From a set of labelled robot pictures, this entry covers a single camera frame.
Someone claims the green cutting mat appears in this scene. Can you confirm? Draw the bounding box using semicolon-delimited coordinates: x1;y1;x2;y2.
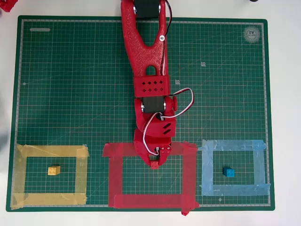
6;15;275;212

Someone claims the red tape square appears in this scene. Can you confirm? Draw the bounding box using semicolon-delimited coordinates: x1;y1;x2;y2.
102;140;200;216

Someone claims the blue lego brick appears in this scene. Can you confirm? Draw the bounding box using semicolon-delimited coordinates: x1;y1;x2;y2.
222;166;235;178

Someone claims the yellow tape square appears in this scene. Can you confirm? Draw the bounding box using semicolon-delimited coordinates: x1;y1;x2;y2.
11;143;90;210

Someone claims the white follower arm cable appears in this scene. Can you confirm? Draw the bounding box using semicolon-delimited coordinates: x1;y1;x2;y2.
142;88;195;156

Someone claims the red leader robot arm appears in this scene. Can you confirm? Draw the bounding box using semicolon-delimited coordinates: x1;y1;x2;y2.
0;0;18;12

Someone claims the blue tape square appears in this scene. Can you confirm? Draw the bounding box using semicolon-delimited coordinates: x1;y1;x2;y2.
197;139;271;196

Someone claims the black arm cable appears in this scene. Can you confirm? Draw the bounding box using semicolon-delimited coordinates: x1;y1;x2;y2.
161;0;174;76

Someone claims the yellow lego brick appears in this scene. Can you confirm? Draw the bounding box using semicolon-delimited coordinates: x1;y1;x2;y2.
48;165;61;176

